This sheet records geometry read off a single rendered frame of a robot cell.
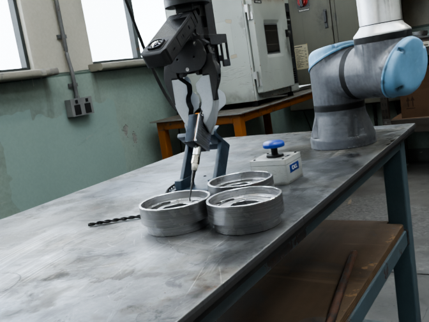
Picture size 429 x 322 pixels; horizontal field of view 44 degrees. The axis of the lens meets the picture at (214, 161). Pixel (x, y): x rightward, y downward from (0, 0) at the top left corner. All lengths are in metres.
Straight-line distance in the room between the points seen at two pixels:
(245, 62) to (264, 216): 2.40
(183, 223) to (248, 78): 2.36
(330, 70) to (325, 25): 3.46
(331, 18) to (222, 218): 4.03
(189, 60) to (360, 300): 0.58
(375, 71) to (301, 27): 3.63
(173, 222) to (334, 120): 0.59
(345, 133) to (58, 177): 1.77
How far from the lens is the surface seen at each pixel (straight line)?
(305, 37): 4.72
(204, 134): 0.83
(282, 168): 0.93
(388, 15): 1.14
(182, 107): 0.84
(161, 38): 0.80
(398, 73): 1.10
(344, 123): 1.21
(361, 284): 1.13
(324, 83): 1.21
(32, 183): 2.60
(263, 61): 3.06
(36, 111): 2.64
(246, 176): 0.89
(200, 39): 0.82
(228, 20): 3.09
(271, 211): 0.69
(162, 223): 0.73
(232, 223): 0.69
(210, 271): 0.59
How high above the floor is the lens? 1.01
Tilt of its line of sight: 9 degrees down
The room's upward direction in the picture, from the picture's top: 9 degrees counter-clockwise
